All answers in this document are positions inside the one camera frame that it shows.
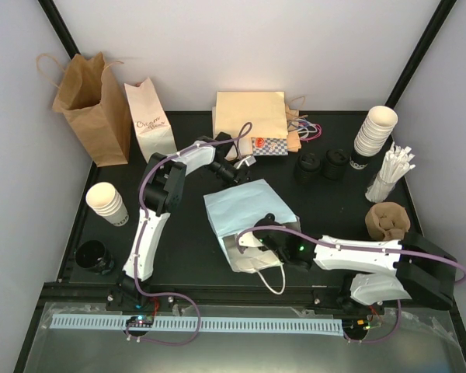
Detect light blue paper bag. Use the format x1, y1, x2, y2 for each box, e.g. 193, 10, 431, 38
203, 180, 301, 295

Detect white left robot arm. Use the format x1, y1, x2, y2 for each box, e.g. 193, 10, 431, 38
116, 123, 252, 310

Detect paper cup near left arm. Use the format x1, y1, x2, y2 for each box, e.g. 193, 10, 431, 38
85, 182, 129, 227

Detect flat tan paper bag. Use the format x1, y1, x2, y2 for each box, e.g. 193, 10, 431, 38
213, 91, 287, 138

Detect left stack black lids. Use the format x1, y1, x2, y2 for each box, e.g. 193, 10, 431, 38
294, 152, 322, 184

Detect stack black lids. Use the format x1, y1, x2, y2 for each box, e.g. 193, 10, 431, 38
322, 149, 350, 181
294, 152, 322, 184

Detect right stack black lids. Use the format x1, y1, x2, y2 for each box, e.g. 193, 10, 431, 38
322, 149, 350, 181

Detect pink cream paper bag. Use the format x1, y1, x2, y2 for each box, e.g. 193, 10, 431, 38
124, 78, 177, 162

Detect stack of white paper cups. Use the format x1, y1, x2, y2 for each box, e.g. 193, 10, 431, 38
349, 106, 398, 170

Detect bundle of white straws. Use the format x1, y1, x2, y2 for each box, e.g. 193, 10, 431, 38
365, 143, 416, 204

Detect brown kraft paper bag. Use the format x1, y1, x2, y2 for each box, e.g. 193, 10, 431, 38
36, 52, 132, 167

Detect small lit circuit board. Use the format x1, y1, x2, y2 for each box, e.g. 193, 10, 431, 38
126, 315, 154, 328

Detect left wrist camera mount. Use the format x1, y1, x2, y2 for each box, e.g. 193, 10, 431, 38
234, 155, 256, 169

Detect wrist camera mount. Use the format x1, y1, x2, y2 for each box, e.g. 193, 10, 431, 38
237, 232, 263, 253
234, 155, 256, 169

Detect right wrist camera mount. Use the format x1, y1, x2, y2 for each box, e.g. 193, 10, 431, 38
237, 232, 263, 253

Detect flat bags with coloured handles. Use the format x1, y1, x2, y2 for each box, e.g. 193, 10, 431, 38
285, 96, 322, 152

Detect light blue slotted cable duct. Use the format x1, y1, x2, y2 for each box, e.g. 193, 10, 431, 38
50, 314, 343, 336

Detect black left frame post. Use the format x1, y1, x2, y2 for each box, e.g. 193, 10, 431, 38
38, 0, 80, 59

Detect black frame post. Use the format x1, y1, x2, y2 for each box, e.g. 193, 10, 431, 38
384, 0, 457, 109
38, 0, 80, 59

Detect black right frame post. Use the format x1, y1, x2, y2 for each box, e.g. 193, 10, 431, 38
384, 0, 457, 109

